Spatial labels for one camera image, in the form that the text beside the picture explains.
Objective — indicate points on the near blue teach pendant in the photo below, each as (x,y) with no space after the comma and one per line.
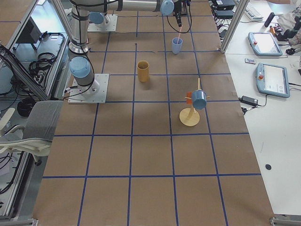
(272,80)

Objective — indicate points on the white keyboard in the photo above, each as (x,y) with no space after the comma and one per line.
(252,13)

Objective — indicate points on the orange hanging cup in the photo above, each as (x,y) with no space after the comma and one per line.
(189,98)

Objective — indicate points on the aluminium frame post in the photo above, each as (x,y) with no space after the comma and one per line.
(233,25)

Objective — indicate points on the dark blue hanging cup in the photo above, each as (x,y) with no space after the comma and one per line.
(199,99)

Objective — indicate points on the bamboo cylinder holder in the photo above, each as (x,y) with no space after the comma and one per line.
(143,71)

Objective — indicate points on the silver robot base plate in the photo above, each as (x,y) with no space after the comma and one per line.
(96,93)

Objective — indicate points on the grey office chair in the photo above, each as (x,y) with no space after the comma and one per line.
(36,136)

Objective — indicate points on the black round cap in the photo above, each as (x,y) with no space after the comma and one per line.
(268,167)

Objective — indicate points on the small white remote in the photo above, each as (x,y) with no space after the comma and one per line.
(250,61)

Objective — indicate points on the black power adapter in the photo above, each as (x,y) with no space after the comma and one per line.
(248,100)

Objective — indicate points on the light blue plastic cup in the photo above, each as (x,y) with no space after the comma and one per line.
(176,45)

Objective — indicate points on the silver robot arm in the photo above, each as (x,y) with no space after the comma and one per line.
(99,19)
(84,11)

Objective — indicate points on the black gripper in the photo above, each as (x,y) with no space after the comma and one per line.
(177,11)

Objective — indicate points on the blue teach pendant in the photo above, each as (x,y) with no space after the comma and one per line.
(264,44)
(272,80)

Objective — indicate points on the far blue teach pendant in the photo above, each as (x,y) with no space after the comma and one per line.
(264,44)

